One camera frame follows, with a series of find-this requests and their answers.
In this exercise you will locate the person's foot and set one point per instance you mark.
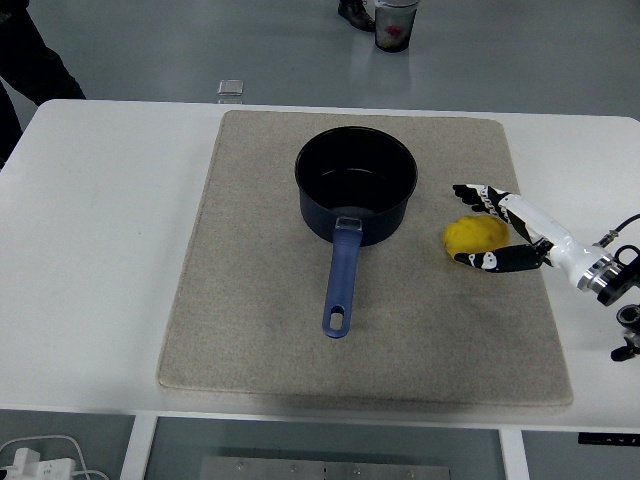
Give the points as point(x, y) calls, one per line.
point(356, 14)

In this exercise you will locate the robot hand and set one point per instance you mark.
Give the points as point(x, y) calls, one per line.
point(542, 225)

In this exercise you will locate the white table leg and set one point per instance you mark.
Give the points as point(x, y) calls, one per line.
point(515, 457)
point(136, 450)

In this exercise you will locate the grey metal plate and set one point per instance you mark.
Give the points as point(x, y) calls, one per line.
point(325, 470)

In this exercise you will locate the black table control panel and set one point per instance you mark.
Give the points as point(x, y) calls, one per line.
point(607, 439)

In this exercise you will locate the white power strip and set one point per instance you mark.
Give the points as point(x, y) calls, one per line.
point(42, 467)

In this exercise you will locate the beige fabric mat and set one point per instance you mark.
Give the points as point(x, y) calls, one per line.
point(260, 310)

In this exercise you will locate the clear cup with contents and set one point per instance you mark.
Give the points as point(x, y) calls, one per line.
point(396, 25)

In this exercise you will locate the person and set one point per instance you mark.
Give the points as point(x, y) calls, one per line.
point(35, 60)

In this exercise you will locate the yellow potato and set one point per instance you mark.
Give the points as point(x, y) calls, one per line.
point(472, 237)

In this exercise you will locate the small clear plastic box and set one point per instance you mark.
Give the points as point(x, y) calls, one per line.
point(231, 88)

